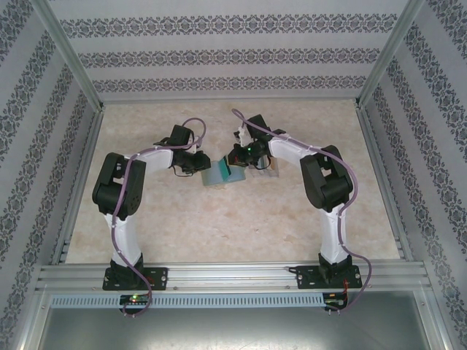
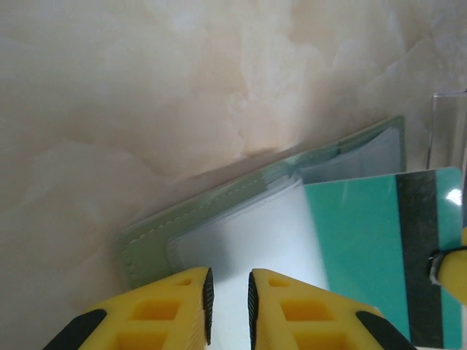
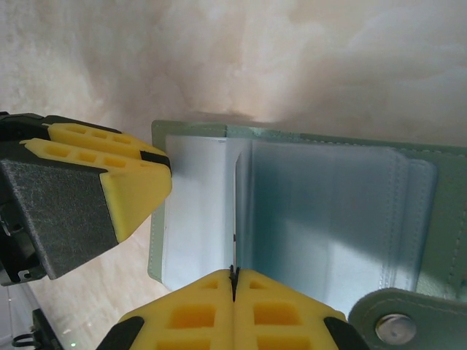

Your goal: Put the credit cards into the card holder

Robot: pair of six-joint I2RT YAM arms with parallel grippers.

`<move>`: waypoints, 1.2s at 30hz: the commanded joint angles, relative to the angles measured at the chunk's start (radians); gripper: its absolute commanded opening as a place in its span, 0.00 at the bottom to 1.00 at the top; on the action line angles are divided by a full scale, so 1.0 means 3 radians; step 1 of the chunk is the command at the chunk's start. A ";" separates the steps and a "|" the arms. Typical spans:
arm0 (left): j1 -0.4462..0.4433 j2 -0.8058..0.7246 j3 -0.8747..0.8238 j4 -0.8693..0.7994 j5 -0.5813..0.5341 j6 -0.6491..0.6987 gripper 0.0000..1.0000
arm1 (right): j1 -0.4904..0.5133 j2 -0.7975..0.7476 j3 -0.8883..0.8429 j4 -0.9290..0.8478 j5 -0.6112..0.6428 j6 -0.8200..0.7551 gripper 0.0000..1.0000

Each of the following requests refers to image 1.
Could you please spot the teal plastic lid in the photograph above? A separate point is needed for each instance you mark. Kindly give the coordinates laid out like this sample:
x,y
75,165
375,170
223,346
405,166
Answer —
x,y
211,178

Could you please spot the clear acrylic card box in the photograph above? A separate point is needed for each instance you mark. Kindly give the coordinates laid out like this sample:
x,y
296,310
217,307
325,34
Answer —
x,y
266,174

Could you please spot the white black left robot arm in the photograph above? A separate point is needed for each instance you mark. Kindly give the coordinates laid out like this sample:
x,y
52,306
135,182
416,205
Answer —
x,y
133,251

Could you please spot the thin aluminium frame rail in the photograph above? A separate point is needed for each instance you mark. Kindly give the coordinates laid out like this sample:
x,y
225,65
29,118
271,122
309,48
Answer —
x,y
230,99

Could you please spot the aluminium frame side rail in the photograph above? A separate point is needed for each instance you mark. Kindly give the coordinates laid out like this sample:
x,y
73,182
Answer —
x,y
384,182
78,182

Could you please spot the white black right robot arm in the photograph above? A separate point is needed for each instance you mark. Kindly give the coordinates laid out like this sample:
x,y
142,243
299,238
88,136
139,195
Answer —
x,y
328,240

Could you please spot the aluminium frame post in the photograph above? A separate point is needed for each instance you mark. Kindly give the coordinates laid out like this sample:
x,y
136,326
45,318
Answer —
x,y
69,51
390,51

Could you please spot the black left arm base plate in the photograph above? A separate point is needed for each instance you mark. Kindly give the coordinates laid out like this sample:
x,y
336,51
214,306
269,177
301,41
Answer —
x,y
157,279

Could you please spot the teal plastic card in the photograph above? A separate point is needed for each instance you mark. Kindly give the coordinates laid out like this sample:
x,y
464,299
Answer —
x,y
223,169

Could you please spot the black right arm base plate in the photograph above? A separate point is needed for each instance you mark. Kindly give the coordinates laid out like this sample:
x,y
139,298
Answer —
x,y
306,279

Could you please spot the wide aluminium mounting rail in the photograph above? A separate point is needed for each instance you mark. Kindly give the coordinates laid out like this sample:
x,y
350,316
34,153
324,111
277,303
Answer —
x,y
233,277

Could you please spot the grey metal sheet panel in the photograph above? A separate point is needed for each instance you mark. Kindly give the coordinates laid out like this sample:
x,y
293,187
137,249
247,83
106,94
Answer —
x,y
233,328

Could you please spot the small circuit board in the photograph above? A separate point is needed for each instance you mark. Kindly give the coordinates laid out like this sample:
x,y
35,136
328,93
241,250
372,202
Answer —
x,y
135,299
335,297

